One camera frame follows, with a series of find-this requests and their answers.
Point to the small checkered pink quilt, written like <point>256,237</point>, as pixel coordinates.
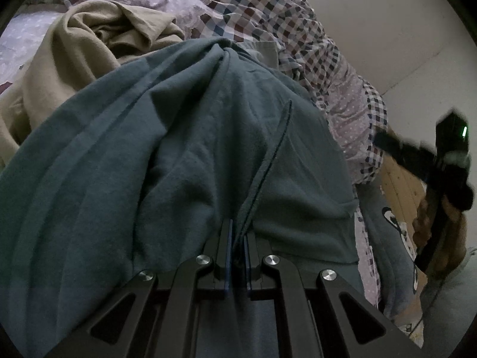
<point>279,15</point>

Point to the person's right hand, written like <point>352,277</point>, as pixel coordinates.
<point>452,235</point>

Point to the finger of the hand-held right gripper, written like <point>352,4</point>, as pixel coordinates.
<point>398,149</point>

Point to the beige garment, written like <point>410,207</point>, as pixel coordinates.
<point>74,44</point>

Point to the light grey-green garment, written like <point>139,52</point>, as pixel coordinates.
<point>261,50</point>

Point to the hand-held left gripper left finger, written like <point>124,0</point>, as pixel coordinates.
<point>228,257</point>

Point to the teal garment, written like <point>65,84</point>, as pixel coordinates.
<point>149,156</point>

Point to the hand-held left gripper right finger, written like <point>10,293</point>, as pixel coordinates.
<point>248,264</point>

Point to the wooden bed board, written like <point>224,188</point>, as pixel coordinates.
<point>400,186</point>

